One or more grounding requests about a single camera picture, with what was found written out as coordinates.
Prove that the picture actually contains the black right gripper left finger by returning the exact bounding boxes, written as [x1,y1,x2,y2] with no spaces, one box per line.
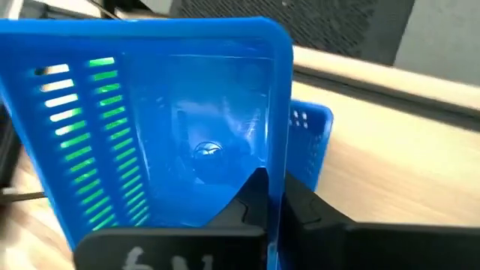
[74,167,269,270]

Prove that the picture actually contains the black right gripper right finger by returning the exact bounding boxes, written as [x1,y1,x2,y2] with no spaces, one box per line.
[280,172,480,270]

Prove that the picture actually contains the blue plastic basket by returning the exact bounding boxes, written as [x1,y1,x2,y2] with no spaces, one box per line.
[287,99,335,193]
[0,16,294,270]

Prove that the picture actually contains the green plastic basket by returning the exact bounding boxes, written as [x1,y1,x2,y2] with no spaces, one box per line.
[48,55,151,228]

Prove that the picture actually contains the black perforated metal panel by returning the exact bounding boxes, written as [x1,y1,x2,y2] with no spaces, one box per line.
[168,0,416,68]

